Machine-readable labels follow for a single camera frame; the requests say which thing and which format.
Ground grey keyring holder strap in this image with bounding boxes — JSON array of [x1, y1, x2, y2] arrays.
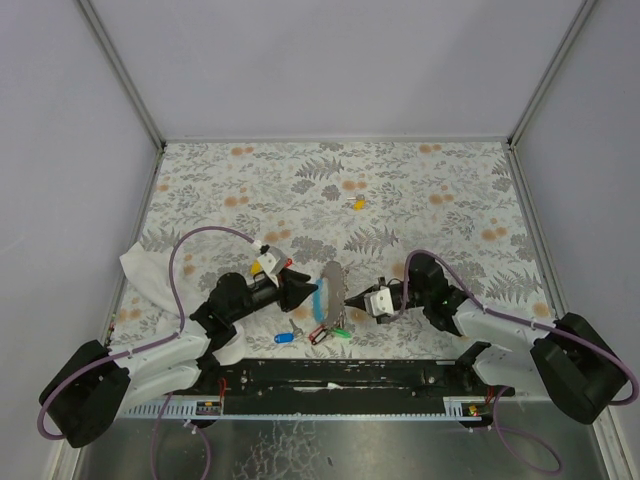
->
[[307, 260, 351, 346]]

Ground red tag key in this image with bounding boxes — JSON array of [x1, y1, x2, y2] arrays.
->
[[308, 325, 330, 345]]

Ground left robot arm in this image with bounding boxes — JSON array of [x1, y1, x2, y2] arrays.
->
[[37, 269, 318, 448]]

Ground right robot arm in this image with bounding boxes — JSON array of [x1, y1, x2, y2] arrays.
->
[[345, 250, 639, 424]]

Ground yellow tag key near left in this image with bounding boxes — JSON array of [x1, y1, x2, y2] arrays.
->
[[250, 261, 263, 276]]

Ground yellow tag key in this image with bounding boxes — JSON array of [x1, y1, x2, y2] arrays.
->
[[250, 261, 263, 276], [347, 195, 366, 211]]

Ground blue tag key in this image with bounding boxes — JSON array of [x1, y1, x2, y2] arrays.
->
[[274, 319, 304, 344]]

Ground floral table mat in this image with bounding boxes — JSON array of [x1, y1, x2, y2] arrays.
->
[[102, 141, 581, 360]]

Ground yellow tag key far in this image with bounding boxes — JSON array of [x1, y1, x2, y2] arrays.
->
[[347, 195, 366, 211]]

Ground white cloth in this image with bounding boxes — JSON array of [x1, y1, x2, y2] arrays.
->
[[118, 240, 247, 367]]

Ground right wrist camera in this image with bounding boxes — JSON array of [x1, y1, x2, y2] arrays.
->
[[364, 288, 395, 318]]

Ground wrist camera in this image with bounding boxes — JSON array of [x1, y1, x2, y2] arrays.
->
[[252, 240, 291, 285], [364, 288, 395, 318]]

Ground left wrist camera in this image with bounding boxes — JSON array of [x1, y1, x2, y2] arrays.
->
[[252, 240, 291, 285]]

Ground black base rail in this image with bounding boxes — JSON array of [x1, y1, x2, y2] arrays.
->
[[182, 359, 499, 416]]

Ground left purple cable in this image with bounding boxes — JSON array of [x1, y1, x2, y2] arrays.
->
[[35, 226, 261, 441]]

